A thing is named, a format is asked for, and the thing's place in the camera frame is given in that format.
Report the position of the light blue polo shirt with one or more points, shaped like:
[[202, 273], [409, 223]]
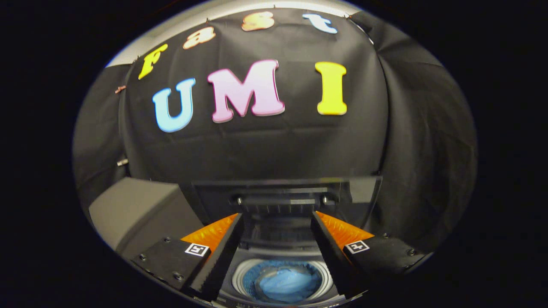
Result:
[[284, 284]]

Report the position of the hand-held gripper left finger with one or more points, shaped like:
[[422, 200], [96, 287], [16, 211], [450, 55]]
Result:
[[222, 256]]

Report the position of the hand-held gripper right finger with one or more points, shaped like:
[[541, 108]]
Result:
[[329, 252]]

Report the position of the copper clip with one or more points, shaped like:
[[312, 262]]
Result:
[[120, 89]]

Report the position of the grey washing machine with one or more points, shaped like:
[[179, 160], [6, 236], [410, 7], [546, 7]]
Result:
[[239, 278]]

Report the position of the black backdrop cloth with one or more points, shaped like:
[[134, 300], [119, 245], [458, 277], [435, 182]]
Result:
[[278, 149]]

